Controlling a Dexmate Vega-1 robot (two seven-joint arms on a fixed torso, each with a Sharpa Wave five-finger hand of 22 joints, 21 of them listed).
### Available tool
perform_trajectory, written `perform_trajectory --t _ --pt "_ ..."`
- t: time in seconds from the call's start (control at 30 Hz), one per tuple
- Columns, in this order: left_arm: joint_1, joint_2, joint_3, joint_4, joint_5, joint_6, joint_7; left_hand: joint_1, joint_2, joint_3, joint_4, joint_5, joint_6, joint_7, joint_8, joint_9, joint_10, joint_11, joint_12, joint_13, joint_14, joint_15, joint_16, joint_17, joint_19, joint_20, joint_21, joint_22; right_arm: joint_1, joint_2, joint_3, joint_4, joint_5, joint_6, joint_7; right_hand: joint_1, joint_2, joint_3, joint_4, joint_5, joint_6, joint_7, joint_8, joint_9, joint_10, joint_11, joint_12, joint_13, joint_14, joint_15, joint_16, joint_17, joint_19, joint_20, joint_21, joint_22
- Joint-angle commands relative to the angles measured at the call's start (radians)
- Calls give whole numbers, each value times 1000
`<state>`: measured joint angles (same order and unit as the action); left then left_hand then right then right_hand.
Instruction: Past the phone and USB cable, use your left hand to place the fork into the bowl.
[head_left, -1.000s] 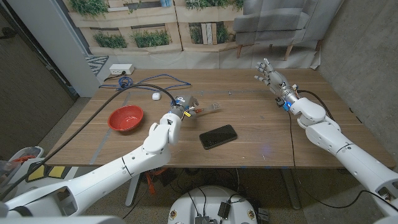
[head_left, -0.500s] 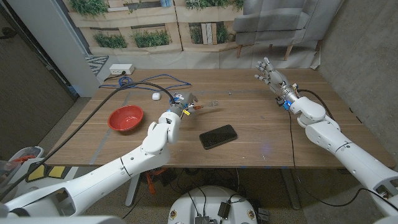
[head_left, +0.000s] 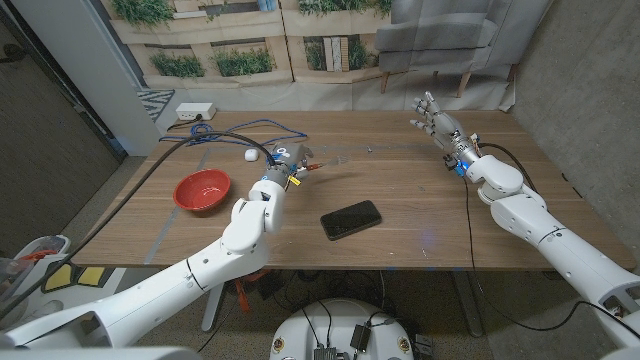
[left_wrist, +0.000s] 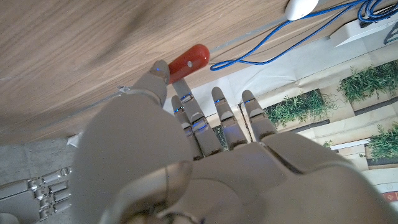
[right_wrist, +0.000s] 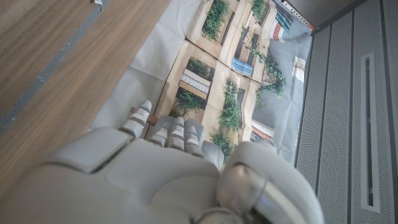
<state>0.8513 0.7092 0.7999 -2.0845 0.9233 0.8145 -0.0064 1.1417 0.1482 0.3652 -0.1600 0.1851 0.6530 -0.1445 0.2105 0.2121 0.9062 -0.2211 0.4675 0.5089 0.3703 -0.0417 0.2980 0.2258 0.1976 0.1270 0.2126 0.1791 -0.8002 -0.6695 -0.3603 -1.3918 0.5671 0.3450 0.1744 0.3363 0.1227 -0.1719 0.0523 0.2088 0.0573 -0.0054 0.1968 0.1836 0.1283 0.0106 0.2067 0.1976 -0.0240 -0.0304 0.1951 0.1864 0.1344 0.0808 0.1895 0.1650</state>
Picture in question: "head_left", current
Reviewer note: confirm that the white table leg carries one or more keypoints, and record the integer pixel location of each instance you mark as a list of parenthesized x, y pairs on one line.
[(212, 310)]

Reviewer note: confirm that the white power strip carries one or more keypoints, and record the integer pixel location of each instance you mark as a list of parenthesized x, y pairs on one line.
[(195, 111)]

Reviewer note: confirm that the grey table leg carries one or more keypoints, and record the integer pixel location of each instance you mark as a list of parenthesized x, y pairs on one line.
[(470, 310)]

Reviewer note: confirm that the small white earbud case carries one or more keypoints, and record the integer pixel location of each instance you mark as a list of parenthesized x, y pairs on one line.
[(251, 155)]

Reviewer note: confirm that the red bowl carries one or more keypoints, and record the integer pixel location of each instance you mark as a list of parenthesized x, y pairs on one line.
[(200, 190)]

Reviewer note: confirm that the black smartphone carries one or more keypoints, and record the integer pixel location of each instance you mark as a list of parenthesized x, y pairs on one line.
[(351, 220)]

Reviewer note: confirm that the white bin with orange item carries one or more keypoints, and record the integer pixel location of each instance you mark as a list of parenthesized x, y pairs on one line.
[(42, 245)]

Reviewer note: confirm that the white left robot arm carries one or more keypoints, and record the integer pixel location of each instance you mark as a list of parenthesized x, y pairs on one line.
[(165, 295)]

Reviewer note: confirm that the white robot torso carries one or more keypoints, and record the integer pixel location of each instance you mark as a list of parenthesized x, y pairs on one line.
[(340, 320)]

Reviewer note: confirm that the black power adapter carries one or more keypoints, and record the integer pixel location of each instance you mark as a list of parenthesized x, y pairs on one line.
[(360, 337)]

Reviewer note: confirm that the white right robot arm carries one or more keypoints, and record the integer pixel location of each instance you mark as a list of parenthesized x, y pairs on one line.
[(560, 245)]

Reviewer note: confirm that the printed garden backdrop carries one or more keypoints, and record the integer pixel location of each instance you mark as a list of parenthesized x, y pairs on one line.
[(250, 90)]

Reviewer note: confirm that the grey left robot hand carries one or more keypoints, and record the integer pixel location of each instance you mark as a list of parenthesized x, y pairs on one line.
[(290, 157)]

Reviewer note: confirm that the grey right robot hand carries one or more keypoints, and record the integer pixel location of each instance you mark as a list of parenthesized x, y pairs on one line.
[(446, 130)]

